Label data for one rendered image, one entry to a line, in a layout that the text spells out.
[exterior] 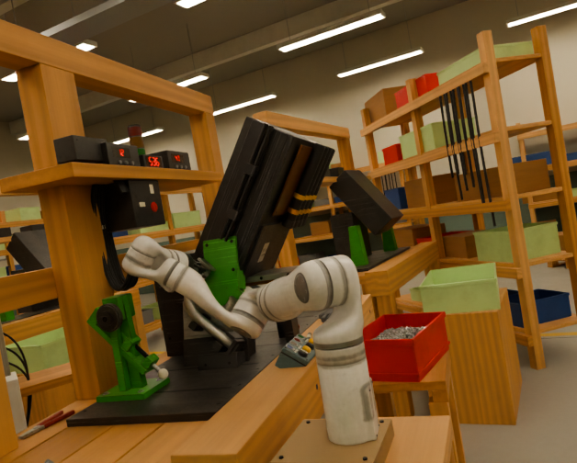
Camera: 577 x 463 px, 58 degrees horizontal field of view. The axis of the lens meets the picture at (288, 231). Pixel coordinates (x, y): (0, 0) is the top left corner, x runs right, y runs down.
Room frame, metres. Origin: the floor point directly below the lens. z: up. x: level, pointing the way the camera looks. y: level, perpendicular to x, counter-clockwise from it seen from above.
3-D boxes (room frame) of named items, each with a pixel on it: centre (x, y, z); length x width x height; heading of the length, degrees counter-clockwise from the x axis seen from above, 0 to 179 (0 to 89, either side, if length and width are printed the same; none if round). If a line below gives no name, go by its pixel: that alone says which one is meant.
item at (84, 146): (1.55, 0.55, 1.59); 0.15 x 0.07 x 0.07; 161
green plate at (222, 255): (1.66, 0.22, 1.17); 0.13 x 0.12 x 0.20; 161
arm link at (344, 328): (0.96, -0.06, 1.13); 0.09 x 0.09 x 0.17; 25
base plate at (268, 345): (1.75, 0.25, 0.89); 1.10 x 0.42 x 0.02; 161
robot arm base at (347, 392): (0.96, -0.05, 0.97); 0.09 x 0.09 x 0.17; 75
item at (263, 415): (1.66, -0.01, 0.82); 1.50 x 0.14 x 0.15; 161
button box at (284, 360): (1.48, 0.03, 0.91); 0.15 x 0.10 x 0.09; 161
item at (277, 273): (1.79, 0.13, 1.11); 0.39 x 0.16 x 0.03; 71
